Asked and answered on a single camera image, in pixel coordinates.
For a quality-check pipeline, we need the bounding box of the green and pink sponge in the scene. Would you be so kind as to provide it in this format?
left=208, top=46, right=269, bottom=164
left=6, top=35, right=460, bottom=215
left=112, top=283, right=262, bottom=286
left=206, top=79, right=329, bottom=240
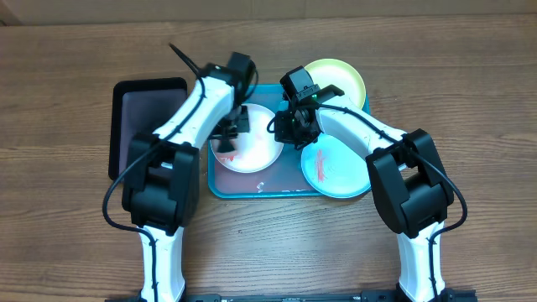
left=215, top=139, right=237, bottom=161

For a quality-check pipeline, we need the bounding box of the white plate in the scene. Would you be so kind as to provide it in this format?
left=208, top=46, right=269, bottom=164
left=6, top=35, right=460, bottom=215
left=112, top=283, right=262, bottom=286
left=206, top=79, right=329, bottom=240
left=210, top=104, right=284, bottom=173

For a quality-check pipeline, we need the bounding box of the light blue plate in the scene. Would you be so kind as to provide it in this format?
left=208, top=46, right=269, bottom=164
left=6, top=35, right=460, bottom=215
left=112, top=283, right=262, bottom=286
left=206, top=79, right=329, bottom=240
left=300, top=133, right=371, bottom=199

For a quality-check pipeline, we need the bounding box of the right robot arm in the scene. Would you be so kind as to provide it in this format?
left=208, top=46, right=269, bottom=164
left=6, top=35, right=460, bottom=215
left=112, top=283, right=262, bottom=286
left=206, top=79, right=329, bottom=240
left=268, top=85, right=454, bottom=301

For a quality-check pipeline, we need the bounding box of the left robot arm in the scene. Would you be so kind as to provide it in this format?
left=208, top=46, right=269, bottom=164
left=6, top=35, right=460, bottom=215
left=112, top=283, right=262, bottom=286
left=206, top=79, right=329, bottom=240
left=118, top=60, right=258, bottom=301

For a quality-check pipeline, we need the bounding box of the teal serving tray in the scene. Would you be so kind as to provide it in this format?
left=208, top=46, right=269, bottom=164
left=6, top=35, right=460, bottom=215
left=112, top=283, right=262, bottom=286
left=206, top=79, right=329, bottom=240
left=207, top=84, right=371, bottom=200

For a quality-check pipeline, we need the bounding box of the black rectangular tray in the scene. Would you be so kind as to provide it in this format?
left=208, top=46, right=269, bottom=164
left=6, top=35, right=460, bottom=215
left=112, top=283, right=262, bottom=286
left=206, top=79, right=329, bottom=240
left=108, top=77, right=187, bottom=180

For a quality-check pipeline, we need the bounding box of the green plate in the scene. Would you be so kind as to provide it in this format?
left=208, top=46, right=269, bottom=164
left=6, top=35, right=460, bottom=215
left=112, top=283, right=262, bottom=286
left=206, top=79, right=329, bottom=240
left=305, top=59, right=367, bottom=109

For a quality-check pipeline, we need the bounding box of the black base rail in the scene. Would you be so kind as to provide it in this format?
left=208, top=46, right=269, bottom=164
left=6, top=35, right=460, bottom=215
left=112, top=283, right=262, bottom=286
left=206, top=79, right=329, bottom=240
left=105, top=289, right=478, bottom=302

